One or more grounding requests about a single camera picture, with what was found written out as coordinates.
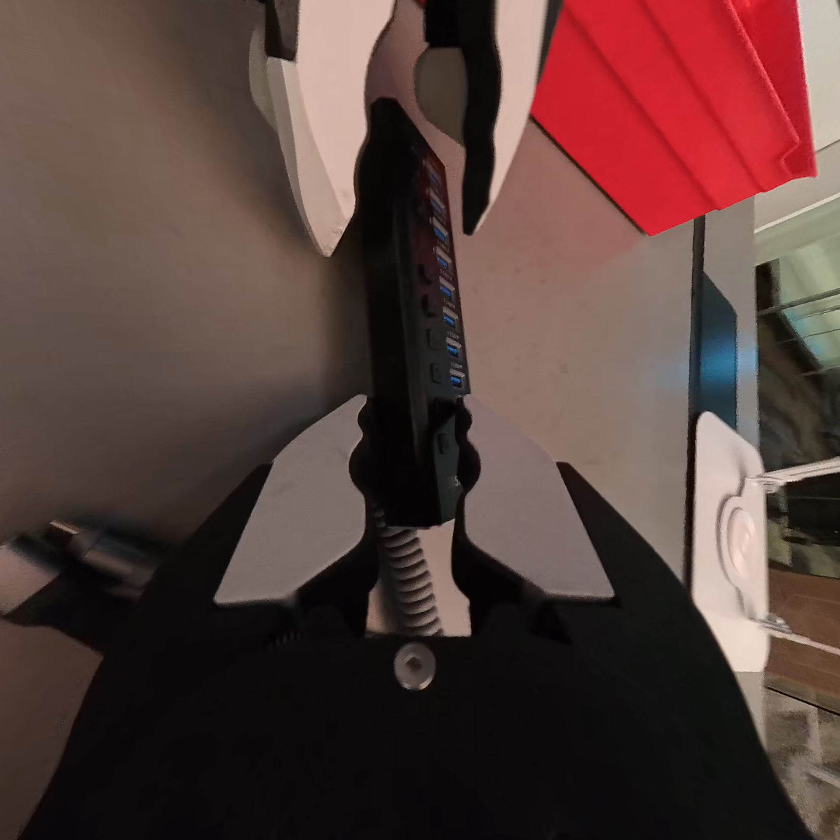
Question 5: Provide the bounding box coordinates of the white rounded plate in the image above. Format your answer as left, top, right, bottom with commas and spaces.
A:
692, 410, 772, 673

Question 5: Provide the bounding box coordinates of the grey cable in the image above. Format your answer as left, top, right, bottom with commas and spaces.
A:
373, 499, 444, 637

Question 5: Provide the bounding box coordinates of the red plastic bin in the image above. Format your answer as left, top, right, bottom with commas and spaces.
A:
528, 0, 818, 237

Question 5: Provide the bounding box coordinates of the dark blue panel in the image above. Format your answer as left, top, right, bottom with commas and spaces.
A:
692, 269, 740, 434

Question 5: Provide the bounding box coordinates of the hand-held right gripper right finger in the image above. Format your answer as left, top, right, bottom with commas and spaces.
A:
456, 395, 619, 614

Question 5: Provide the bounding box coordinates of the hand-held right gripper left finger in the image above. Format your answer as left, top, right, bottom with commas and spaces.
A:
213, 394, 382, 608

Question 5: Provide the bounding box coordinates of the short black usb cable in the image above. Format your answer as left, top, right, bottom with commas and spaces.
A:
0, 518, 165, 634

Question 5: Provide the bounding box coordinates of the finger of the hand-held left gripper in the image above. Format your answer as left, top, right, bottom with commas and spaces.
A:
423, 0, 565, 236
266, 0, 401, 258

